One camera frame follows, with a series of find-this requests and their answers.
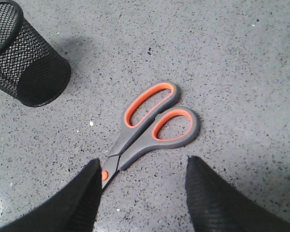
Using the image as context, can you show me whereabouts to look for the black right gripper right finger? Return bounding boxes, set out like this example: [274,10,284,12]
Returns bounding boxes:
[185,156,290,232]

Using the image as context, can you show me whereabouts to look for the grey orange scissors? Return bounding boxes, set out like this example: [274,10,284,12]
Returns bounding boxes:
[101,81,201,189]

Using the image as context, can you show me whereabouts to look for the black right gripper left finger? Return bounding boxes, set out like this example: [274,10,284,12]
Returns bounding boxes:
[0,159,102,232]

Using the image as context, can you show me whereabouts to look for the black mesh pen cup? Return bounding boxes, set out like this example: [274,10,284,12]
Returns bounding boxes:
[0,0,71,107]

